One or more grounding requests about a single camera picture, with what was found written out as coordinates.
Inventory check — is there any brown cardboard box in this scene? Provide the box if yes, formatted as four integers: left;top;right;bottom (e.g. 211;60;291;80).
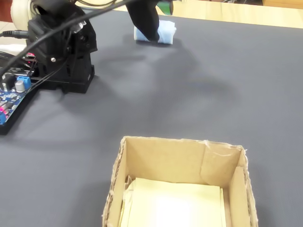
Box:
101;136;258;227

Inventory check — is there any blue circuit board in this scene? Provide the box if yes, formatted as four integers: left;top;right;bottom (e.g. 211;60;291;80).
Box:
0;74;33;126

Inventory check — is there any black power plug cable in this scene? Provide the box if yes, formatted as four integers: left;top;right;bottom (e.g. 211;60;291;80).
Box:
0;30;28;40

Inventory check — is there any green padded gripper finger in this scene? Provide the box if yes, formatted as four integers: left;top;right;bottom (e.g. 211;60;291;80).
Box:
156;0;174;16

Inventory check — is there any blue circuit board base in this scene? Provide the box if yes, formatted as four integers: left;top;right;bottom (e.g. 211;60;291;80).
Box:
0;79;40;136

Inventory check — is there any grey table mat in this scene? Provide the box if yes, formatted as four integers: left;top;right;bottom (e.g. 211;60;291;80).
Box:
0;8;303;227

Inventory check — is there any light blue cloth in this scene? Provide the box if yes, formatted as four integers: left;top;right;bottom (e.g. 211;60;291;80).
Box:
133;19;177;47

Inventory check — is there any cream round object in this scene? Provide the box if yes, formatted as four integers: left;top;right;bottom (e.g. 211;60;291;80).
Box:
10;0;34;29

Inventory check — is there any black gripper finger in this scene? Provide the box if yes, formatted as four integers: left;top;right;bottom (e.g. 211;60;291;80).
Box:
126;0;161;43

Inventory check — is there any thick black camera cable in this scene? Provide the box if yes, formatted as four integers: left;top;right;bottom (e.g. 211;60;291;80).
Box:
0;0;135;76

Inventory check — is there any small board with power jack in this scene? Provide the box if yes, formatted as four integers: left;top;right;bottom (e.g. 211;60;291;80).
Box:
22;52;37;69

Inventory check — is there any pale yellow paper sheet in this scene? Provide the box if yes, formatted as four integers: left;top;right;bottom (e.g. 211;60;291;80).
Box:
119;177;228;227

